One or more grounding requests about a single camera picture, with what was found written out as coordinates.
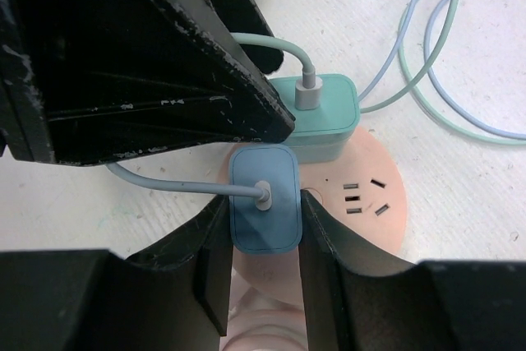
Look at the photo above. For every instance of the teal charger cube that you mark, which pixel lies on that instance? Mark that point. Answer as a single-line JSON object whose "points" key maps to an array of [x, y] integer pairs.
{"points": [[320, 134]]}

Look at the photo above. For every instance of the blue charger cube front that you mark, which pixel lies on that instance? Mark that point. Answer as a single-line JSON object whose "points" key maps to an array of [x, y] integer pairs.
{"points": [[271, 222]]}

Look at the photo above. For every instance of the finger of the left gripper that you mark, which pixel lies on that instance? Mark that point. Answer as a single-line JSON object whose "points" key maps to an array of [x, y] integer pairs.
{"points": [[78, 88], [195, 38]]}

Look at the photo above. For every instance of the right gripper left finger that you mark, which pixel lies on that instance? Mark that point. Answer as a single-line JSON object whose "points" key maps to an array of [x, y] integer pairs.
{"points": [[172, 295]]}

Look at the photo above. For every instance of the pink round charging base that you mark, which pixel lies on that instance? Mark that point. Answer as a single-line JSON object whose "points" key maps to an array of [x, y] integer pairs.
{"points": [[362, 189]]}

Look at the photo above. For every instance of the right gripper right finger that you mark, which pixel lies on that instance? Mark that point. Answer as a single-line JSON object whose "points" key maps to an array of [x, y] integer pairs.
{"points": [[359, 297]]}

